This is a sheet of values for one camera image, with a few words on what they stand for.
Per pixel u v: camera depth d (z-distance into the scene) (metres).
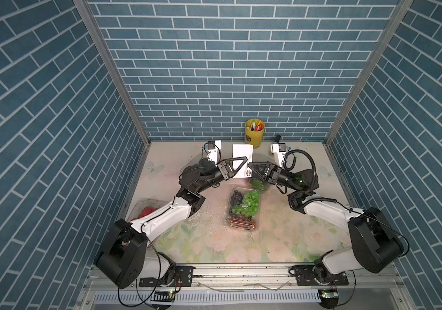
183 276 0.74
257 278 0.74
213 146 0.64
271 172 0.65
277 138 1.18
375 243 0.44
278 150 0.65
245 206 0.84
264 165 0.66
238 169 0.65
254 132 1.09
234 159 0.65
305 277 0.73
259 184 0.94
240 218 0.84
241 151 0.66
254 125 1.12
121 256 0.41
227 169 0.63
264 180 0.64
